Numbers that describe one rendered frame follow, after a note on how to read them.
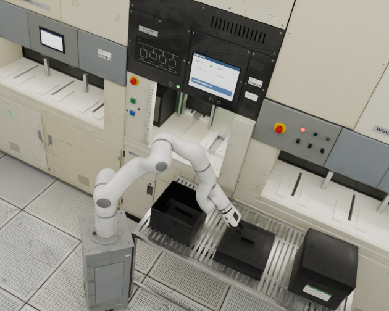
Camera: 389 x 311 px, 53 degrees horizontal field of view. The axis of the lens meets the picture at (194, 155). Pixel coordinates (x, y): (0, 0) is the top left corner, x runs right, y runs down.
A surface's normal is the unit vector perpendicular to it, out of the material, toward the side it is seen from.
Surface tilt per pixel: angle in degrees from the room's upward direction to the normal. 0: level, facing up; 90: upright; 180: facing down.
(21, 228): 0
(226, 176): 90
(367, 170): 90
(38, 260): 0
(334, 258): 0
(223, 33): 90
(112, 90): 90
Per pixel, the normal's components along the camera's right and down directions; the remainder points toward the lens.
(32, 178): 0.15, -0.75
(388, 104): -0.42, 0.55
